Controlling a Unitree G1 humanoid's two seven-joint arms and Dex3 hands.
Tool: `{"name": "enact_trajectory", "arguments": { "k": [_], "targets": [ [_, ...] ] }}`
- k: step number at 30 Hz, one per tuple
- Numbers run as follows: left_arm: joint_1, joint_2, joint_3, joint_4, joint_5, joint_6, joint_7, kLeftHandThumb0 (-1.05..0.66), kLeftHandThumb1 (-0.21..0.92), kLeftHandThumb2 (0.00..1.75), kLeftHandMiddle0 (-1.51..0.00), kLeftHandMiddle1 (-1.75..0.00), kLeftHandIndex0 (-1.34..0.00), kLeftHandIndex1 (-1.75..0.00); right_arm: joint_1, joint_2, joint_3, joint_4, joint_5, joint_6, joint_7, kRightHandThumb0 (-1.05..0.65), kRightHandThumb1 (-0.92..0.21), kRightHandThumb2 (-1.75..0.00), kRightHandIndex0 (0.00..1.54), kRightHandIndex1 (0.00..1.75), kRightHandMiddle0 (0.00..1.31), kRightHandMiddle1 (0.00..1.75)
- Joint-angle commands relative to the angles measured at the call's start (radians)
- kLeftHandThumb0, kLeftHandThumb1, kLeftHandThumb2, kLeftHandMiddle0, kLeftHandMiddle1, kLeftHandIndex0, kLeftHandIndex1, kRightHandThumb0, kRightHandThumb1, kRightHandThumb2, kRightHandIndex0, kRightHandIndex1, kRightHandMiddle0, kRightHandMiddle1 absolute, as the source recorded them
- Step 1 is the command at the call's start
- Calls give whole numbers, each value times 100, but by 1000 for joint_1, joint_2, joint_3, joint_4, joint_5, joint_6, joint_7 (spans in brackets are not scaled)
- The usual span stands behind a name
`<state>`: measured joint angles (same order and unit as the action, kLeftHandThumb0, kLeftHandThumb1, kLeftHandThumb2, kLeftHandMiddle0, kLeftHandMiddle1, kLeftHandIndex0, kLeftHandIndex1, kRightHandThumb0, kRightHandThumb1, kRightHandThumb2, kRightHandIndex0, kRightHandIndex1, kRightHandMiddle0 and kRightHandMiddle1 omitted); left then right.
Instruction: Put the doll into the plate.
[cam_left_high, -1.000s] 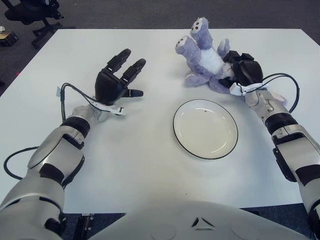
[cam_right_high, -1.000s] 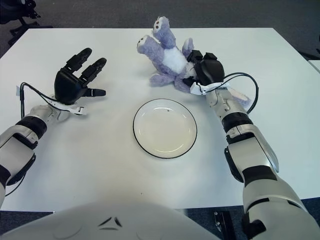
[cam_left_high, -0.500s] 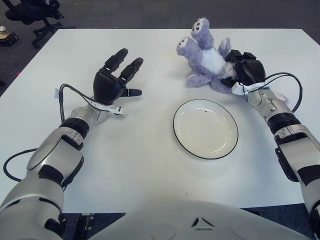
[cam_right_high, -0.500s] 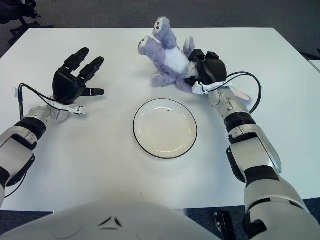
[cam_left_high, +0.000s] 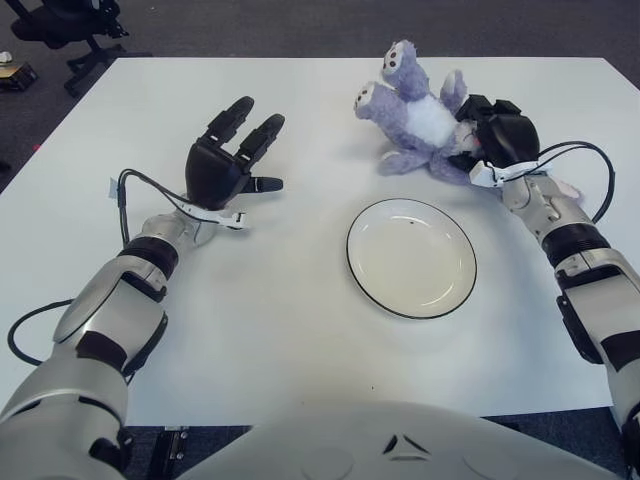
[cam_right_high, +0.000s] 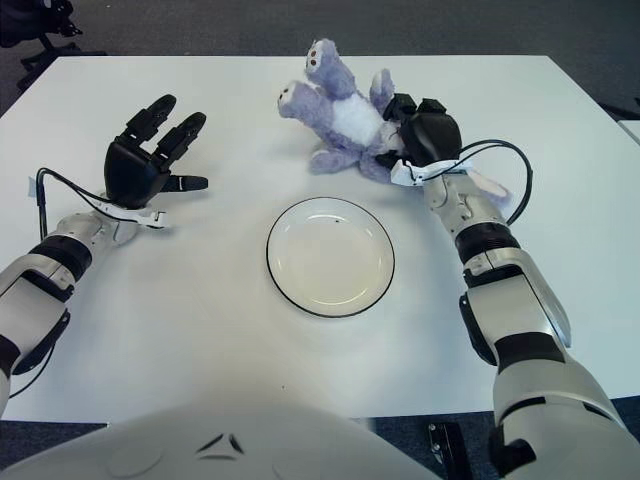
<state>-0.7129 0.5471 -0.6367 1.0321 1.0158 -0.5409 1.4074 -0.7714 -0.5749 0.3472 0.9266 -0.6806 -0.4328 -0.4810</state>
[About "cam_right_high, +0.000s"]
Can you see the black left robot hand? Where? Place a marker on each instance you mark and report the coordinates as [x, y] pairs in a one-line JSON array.
[[130, 170]]

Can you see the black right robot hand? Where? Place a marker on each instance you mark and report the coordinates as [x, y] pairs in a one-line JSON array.
[[432, 135]]

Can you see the purple plush teddy bear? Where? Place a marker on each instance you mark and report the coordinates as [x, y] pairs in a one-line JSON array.
[[340, 115]]

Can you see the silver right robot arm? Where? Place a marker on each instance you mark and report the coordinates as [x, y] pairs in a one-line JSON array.
[[520, 320]]

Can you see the white plate with black rim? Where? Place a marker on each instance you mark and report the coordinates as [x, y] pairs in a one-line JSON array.
[[330, 257]]

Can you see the black office chair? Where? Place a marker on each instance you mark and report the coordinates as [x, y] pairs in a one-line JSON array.
[[20, 25]]

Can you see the white side table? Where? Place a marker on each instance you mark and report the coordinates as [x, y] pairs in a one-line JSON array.
[[631, 126]]

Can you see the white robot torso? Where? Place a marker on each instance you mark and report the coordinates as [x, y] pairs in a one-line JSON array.
[[225, 440]]

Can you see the white right wrist mount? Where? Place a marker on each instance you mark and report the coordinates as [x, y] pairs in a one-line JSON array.
[[402, 176]]

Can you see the white wrist mount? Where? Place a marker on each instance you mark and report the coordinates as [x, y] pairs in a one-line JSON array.
[[402, 176], [150, 219]]

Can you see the white left wrist mount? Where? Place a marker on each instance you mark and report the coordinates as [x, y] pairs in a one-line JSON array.
[[150, 219]]

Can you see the black metal table bracket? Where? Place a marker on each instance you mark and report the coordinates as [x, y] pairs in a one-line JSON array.
[[442, 450]]

